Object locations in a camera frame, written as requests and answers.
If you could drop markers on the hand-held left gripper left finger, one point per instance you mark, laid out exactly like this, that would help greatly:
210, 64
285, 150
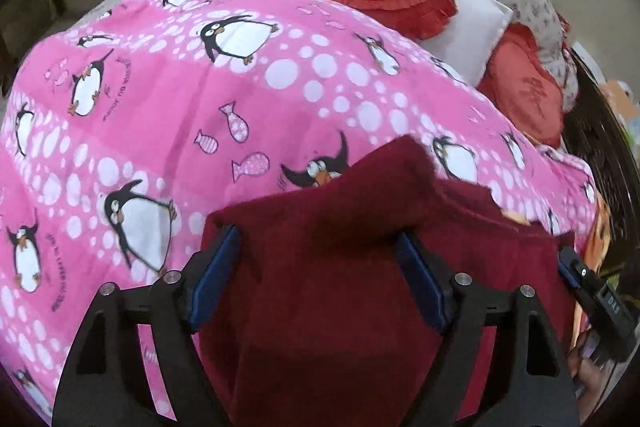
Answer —
215, 277

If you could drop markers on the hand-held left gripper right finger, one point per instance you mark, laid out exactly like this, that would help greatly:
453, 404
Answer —
422, 282

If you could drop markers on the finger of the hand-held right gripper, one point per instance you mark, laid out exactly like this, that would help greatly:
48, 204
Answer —
567, 267

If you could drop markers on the dark red fleece garment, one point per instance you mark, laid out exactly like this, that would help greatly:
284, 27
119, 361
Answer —
325, 282

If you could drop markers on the person's right hand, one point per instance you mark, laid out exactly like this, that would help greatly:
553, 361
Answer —
587, 377

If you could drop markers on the orange bear print cloth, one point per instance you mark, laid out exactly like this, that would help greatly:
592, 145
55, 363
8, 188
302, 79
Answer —
592, 247

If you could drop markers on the dark carved wooden furniture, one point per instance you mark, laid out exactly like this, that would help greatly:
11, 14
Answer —
600, 147

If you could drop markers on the pink penguin print blanket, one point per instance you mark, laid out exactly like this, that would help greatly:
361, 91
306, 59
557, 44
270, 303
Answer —
150, 107

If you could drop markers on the white pillow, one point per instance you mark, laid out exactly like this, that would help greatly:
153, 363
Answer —
470, 27

